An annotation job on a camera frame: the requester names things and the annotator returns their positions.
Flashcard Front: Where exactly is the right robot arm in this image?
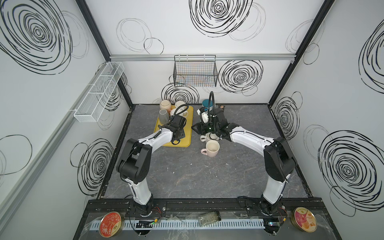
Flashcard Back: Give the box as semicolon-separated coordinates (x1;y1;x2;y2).
192;107;297;216

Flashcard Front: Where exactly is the yellow plastic tray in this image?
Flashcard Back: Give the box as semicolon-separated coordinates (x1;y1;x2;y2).
154;104;194;148

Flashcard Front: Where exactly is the beige mug back left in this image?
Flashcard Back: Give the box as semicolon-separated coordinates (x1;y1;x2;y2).
160;100;172;113

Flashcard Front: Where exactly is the white slotted cable duct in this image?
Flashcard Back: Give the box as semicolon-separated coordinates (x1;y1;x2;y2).
89;218;266;231

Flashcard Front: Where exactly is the beige speckled mug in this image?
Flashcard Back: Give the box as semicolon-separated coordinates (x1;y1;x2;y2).
200;133;220;142

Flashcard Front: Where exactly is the black corrugated cable left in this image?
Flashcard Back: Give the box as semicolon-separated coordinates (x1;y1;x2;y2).
172;104;190;118

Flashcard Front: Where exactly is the teal lidded white mug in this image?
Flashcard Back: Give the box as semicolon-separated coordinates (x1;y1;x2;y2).
202;99;214;110

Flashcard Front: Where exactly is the black corrugated cable right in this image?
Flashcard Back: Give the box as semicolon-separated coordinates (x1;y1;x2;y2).
207;91;216;121

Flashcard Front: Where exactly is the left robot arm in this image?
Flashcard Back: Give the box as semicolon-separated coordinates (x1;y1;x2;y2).
116;115;187;216

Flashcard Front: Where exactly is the cream mug with handle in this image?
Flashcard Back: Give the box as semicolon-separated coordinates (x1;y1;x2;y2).
171;107;188;118

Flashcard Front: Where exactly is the white wire wall shelf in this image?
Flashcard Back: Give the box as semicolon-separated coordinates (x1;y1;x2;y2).
74;62;125;123

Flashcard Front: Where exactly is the black wire wall basket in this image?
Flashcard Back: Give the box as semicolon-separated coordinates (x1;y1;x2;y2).
173;55;219;88

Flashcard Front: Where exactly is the black corrugated cable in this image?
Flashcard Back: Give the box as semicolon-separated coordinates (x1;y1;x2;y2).
207;91;216;121
172;104;190;118

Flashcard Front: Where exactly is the pink mug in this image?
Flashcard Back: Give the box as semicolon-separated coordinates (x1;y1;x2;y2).
201;140;220;158

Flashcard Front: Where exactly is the red round tin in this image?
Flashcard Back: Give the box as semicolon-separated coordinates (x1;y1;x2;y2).
99;212;124;238

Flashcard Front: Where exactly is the clear plastic packet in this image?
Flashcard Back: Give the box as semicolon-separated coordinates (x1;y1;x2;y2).
198;211;222;226

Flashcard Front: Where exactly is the pink orange round tin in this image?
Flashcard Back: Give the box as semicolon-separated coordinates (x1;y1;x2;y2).
291;207;318;233

